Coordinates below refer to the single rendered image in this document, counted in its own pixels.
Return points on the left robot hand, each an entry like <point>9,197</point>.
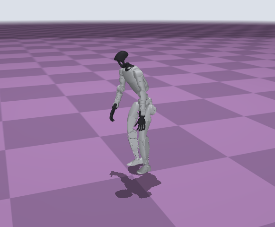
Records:
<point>141,122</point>

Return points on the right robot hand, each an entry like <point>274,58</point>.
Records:
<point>112,112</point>

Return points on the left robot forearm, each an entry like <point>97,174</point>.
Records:
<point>142,104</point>

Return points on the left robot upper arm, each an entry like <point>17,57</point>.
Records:
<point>138,75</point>

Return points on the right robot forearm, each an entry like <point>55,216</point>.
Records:
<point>118,98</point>

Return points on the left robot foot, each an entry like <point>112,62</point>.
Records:
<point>144,169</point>

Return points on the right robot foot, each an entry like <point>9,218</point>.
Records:
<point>135,162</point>

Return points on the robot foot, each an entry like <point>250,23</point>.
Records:
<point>144,169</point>
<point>135,162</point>

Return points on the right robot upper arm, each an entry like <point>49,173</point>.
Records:
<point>122,81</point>

